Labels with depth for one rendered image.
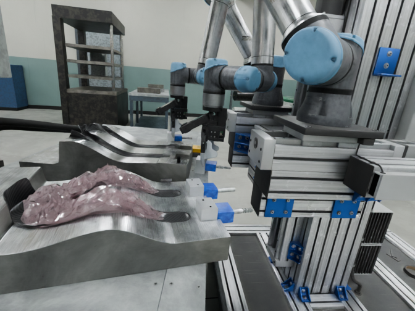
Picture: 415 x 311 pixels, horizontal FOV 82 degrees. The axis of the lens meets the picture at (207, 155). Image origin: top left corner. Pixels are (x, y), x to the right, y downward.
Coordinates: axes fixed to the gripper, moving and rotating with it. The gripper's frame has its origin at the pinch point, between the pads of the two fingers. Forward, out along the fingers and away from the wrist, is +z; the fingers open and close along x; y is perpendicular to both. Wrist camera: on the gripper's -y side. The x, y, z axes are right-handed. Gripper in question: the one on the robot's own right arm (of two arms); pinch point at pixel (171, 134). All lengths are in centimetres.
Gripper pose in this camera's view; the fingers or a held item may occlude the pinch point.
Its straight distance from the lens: 127.6
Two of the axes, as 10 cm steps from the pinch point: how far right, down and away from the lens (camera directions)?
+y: 9.8, 0.1, 2.1
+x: -2.0, -3.1, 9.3
